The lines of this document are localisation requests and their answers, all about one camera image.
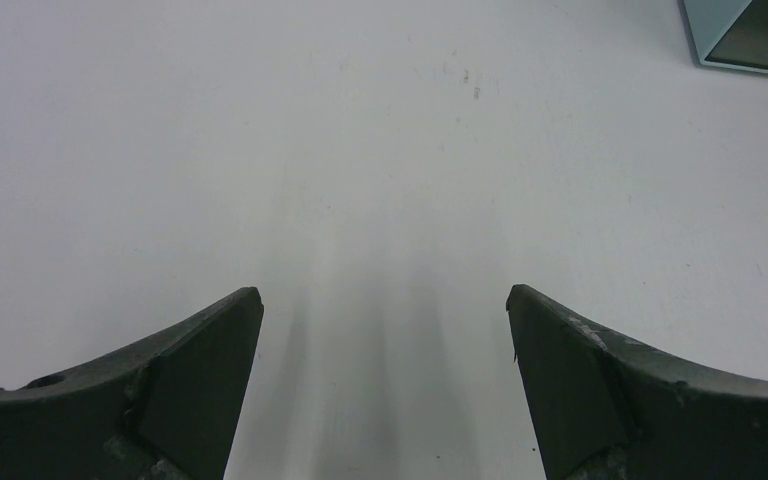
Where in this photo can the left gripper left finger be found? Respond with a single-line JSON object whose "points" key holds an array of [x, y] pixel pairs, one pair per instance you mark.
{"points": [[164, 407]]}

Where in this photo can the teal drawer cabinet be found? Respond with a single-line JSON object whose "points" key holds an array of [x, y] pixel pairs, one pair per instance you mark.
{"points": [[728, 34]]}

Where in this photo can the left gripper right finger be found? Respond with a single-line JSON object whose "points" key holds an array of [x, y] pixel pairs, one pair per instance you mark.
{"points": [[606, 406]]}

